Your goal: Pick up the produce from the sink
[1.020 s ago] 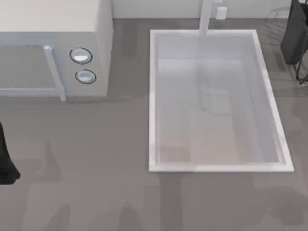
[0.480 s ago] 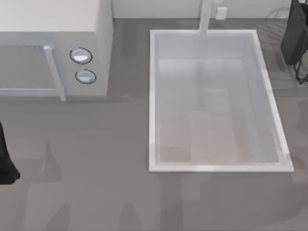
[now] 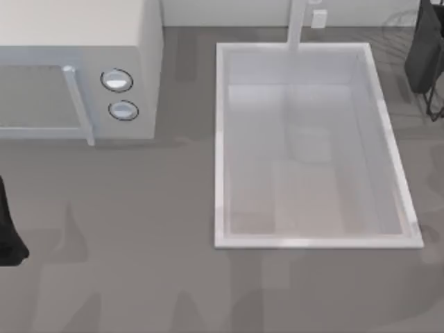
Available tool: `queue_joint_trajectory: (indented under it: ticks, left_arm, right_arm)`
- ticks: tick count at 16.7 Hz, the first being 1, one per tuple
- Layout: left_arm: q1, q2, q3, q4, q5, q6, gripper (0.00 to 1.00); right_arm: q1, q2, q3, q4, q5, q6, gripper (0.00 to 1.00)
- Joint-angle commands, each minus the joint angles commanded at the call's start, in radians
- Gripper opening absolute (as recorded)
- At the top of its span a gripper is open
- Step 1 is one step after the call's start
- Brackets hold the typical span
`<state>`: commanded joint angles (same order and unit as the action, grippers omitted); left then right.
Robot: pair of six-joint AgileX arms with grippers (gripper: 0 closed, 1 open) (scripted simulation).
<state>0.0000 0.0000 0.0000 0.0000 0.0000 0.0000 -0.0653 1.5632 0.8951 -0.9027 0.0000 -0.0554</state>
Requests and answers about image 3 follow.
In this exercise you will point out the white sink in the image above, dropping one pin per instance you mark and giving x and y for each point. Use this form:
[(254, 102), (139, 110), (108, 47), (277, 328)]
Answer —
[(312, 156)]

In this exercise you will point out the pale microwave oven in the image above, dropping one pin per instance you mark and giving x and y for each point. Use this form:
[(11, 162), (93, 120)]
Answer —
[(145, 86)]

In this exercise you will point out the small silver microwave knob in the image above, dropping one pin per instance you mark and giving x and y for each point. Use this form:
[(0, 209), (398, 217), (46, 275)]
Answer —
[(123, 110)]

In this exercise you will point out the large silver microwave knob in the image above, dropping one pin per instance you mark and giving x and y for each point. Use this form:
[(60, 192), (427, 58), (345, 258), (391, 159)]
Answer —
[(116, 80)]

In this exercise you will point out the tall white tap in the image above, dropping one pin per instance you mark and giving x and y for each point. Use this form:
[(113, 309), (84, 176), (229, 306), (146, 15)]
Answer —
[(295, 24)]

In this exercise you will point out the microwave oven door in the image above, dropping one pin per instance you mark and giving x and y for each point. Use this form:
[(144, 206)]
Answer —
[(31, 97)]

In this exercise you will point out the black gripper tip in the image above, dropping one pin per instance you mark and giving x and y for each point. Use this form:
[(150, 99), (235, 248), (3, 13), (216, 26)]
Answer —
[(8, 232)]

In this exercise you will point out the white wall socket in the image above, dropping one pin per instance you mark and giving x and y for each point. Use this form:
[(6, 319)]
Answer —
[(318, 18)]

